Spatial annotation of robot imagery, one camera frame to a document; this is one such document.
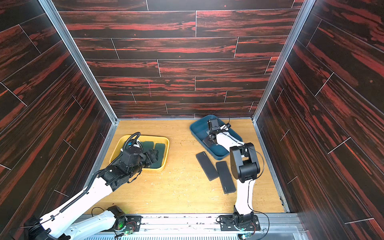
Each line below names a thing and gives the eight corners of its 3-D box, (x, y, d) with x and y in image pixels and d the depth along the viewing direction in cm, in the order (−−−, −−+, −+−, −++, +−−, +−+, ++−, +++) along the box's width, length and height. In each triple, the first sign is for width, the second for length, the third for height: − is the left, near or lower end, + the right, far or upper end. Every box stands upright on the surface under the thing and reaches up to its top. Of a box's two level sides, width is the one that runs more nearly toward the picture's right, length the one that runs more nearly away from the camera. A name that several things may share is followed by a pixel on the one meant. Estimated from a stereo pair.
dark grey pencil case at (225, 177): (223, 194, 85) (224, 193, 83) (215, 164, 97) (215, 162, 95) (235, 192, 86) (237, 191, 84) (225, 162, 98) (226, 160, 96)
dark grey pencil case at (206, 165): (208, 181, 90) (209, 180, 88) (195, 155, 101) (195, 153, 99) (218, 177, 91) (218, 176, 89) (203, 152, 103) (204, 150, 101)
